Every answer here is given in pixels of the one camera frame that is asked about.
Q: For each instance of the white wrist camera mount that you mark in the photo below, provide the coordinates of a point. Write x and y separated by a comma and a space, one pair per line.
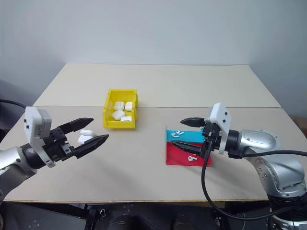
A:
32, 119
220, 113

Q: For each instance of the red and teal tray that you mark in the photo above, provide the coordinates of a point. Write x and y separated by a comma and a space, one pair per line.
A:
177, 158

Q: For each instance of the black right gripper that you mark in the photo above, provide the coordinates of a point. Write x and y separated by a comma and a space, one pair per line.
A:
212, 137

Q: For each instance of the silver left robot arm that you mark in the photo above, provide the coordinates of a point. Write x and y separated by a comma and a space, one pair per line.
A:
10, 159

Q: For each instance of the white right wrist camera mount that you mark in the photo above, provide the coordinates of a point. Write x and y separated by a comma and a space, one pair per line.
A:
220, 113

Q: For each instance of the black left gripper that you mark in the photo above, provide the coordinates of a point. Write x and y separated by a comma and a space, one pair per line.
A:
57, 146

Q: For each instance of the yellow plastic bin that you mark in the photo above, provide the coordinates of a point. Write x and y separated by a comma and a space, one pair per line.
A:
106, 115

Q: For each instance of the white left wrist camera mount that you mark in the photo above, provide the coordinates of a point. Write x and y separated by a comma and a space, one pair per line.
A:
32, 119

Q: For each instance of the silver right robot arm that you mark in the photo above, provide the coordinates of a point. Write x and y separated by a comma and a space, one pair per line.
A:
275, 155

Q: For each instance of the black table frame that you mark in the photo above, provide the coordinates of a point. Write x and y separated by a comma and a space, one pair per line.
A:
93, 215

